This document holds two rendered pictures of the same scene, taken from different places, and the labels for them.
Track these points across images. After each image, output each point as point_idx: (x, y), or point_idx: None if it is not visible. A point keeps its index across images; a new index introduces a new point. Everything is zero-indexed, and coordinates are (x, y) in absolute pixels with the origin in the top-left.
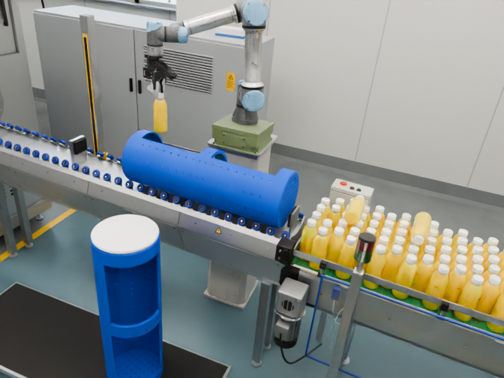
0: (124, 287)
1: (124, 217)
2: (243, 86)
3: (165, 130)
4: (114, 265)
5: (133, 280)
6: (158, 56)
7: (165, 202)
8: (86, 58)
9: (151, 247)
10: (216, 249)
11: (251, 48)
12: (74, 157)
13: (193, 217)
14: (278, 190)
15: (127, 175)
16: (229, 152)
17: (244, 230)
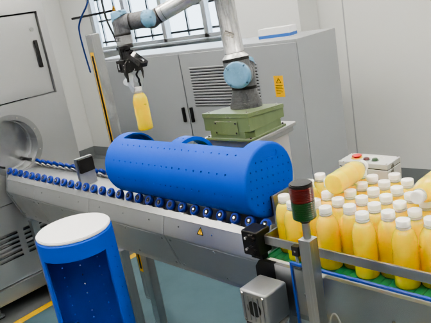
0: (101, 307)
1: (81, 216)
2: (222, 61)
3: (149, 127)
4: (51, 260)
5: (109, 297)
6: (126, 45)
7: (150, 208)
8: (96, 77)
9: (91, 240)
10: (206, 259)
11: (221, 15)
12: (80, 177)
13: (176, 220)
14: (243, 163)
15: (113, 182)
16: (228, 145)
17: (224, 226)
